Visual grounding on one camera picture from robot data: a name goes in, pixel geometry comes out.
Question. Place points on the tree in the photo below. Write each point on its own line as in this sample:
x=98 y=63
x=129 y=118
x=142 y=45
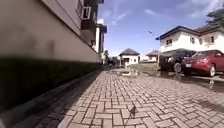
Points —
x=216 y=16

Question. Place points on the black car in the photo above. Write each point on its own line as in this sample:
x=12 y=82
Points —
x=170 y=61

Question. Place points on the red car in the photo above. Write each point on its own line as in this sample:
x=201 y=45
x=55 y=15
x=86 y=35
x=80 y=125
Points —
x=203 y=63

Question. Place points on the small house with dark roof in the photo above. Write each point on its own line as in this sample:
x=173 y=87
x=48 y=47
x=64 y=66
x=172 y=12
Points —
x=153 y=56

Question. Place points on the pale boundary wall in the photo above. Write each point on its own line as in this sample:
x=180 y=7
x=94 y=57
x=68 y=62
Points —
x=33 y=33

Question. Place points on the white multi-storey building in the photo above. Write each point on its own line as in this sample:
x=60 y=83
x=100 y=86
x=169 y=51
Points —
x=100 y=36

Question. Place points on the small white house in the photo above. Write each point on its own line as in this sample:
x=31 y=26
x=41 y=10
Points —
x=129 y=59

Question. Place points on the puddle of water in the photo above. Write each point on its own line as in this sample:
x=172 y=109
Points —
x=140 y=72

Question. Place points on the white two-storey house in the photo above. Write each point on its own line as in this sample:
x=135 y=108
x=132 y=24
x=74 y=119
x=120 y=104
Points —
x=186 y=41

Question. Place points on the distant trees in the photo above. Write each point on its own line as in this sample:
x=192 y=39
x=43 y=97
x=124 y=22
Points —
x=111 y=60

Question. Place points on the brick paved road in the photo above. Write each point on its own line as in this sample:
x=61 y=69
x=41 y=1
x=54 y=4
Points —
x=140 y=96

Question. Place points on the grass patch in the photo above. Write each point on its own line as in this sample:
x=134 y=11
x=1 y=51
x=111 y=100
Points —
x=146 y=66

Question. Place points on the multi-storey building with balcony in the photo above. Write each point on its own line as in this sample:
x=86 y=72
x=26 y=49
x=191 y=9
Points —
x=88 y=20

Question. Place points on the concrete kerb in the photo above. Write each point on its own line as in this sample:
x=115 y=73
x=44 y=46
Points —
x=50 y=96

